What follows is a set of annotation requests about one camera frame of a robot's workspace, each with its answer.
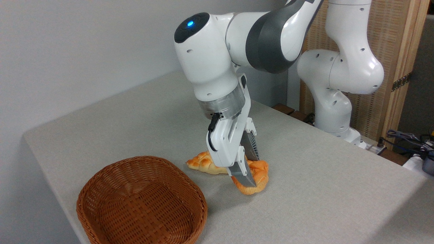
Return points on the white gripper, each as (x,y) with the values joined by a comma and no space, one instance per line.
(225,142)

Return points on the rose-shaped orange bread roll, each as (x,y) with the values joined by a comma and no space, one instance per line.
(261,174)

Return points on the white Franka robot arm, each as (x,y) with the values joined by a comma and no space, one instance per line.
(210,61)

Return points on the braided golden bread loaf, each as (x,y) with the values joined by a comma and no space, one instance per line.
(201,162)

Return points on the brown wooden bench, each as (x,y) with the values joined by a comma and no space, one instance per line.
(288,111)

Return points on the brown woven wicker basket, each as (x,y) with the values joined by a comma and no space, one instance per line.
(142,210)

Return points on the black metal screen hinge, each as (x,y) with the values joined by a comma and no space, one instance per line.
(401,82)

